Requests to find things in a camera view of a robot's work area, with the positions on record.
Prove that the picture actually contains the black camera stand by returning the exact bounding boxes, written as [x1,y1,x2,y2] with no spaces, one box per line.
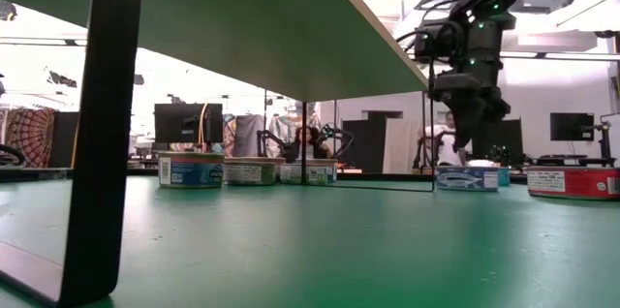
[580,121,617,167]

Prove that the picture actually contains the silver-lid can red label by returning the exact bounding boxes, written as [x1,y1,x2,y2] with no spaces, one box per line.
[526,166,620,201]

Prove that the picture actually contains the person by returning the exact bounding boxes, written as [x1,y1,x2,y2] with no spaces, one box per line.
[285,125,335,162]
[420,111,466,169]

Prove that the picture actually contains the gold-lid salmon can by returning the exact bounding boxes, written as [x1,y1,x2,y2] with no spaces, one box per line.
[240,155,288,173]
[157,151,226,190]

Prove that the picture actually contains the black partition panel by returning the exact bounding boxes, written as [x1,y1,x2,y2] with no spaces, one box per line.
[341,109,404,174]
[472,118,525,167]

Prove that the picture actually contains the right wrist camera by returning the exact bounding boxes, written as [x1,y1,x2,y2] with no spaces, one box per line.
[413,20,461,63]

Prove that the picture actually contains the black wall screen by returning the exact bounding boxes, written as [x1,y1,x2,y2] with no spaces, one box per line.
[549,112,596,142]

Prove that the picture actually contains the dark cabinet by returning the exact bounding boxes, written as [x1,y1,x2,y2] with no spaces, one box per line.
[47,111,78,169]

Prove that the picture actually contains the green table mat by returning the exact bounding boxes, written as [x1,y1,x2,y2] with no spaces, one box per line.
[0,174,620,308]

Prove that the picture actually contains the white partition panel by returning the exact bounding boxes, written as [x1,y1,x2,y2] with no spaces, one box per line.
[382,118,423,174]

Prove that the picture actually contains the small silver-lid fish can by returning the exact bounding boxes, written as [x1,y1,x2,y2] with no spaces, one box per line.
[434,165,500,193]
[279,158,339,186]
[222,159,278,187]
[464,159,512,187]

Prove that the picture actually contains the dark low table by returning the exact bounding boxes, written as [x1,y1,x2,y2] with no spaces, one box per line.
[535,154,619,169]

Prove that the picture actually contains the wooden shelf riser black legs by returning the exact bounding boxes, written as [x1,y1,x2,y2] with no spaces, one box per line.
[0,0,436,308]

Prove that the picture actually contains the grey hanging cloth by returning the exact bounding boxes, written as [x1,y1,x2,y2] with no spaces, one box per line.
[232,113,266,159]

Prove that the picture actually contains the yellow hanging cable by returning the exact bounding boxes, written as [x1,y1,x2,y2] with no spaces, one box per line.
[197,102,210,148]

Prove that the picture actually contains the black table frame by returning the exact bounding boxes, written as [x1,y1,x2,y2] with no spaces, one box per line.
[0,166,620,188]

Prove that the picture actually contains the red patterned tapestry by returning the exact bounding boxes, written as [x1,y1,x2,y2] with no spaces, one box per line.
[3,107,58,169]

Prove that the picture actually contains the black background monitor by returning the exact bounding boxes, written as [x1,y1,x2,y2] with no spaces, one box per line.
[153,103,224,144]

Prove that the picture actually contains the ceiling light bar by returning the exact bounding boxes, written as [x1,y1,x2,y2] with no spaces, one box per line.
[498,49,620,62]

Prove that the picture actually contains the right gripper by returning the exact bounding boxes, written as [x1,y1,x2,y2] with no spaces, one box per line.
[429,10,518,153]

